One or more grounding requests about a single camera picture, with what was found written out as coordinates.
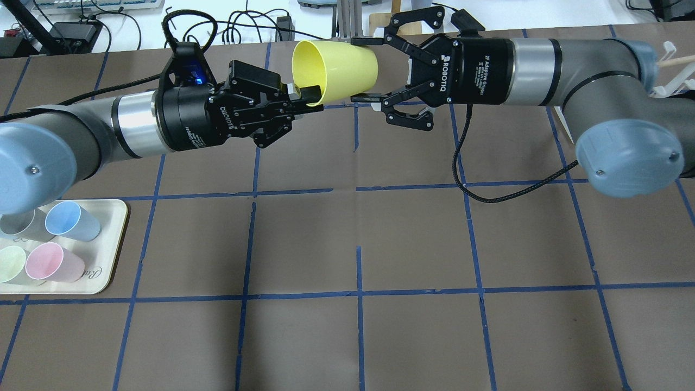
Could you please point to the blue plastic cup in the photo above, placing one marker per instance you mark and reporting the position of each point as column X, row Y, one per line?
column 68, row 219

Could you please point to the white plastic tray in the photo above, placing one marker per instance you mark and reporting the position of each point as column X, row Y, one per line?
column 99, row 255

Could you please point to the yellow plastic cup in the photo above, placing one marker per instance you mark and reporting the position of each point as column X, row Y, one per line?
column 339, row 69

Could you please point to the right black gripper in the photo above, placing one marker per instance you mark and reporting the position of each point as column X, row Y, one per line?
column 480, row 70

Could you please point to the pink plastic cup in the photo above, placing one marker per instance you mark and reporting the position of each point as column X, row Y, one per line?
column 51, row 262

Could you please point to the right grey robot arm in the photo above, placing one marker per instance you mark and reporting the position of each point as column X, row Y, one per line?
column 628, row 142

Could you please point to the grey plastic cup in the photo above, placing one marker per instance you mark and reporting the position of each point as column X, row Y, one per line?
column 29, row 225

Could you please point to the wooden stand base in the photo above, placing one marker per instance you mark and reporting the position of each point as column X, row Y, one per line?
column 378, row 20

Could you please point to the black power adapter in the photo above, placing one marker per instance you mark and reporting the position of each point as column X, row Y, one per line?
column 466, row 23

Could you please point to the aluminium profile post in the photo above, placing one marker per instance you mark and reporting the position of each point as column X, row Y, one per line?
column 349, row 20

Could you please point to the white wire cup rack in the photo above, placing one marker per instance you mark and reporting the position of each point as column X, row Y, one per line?
column 670, row 81

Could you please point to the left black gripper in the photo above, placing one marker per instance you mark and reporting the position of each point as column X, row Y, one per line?
column 187, row 119

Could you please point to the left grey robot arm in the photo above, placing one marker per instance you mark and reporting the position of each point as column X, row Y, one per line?
column 57, row 146

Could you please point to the light green plastic cup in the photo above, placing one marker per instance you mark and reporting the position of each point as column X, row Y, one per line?
column 13, row 267

